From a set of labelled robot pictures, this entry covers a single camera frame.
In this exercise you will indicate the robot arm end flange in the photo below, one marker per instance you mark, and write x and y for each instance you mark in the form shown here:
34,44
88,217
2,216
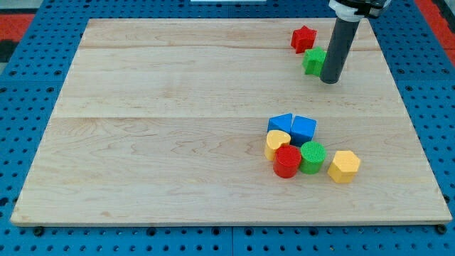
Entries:
355,10

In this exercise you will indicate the yellow hexagon block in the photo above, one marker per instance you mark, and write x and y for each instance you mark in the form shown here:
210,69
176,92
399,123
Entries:
344,167

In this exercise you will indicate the yellow heart block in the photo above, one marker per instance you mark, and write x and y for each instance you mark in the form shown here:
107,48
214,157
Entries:
274,140

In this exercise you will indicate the blue triangle block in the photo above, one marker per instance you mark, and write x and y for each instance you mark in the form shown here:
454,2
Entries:
282,122

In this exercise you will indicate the wooden board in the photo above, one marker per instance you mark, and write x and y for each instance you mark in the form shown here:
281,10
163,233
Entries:
162,122

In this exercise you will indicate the red cylinder block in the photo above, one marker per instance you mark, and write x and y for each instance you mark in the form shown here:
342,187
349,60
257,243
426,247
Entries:
287,160

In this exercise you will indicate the blue cube block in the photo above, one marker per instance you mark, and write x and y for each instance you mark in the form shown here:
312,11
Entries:
302,130

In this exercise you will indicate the green cylinder block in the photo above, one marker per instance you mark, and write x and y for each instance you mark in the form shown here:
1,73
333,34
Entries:
313,155

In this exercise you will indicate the green star block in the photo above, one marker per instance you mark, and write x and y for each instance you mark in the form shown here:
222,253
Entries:
313,61

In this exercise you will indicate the red star block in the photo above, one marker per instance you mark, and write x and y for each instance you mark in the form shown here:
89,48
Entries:
303,39

